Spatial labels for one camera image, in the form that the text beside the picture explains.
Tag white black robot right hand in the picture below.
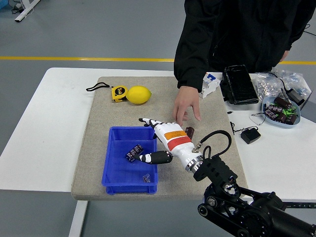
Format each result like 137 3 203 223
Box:
138 118 203 171

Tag person's right hand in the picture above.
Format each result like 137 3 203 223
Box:
172 85 202 128

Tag blue plastic box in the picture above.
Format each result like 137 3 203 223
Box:
101 125 158 195

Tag clear bag of blue parts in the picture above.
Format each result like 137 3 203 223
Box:
274 67 312 97

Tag white blue circuit breaker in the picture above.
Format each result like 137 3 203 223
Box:
198 73 221 99

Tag clear bag of washers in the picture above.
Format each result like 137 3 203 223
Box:
251 73 284 99

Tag grey-brown mat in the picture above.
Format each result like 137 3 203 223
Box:
71 76 249 201

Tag person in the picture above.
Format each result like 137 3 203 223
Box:
173 0 316 93

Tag yellow lemon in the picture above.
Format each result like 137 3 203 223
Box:
125 85 152 105

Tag black case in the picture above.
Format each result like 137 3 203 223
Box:
219 64 259 106

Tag green plastic connectors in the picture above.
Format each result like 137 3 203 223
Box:
282 105 297 117

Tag yellow tape measure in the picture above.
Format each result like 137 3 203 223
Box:
85 83 128 103

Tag light blue bowl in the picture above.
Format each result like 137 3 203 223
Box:
261 95 301 129

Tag flat black power adapter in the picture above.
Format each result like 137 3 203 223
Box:
240 126 262 145

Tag white table leg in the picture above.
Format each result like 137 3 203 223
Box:
68 199 89 237

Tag black floor cable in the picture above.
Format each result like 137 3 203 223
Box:
303 23 316 38

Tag thin black cable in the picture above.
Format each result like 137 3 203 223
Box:
226 111 267 135

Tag white background table frame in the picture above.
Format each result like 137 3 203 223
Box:
14 0 41 23

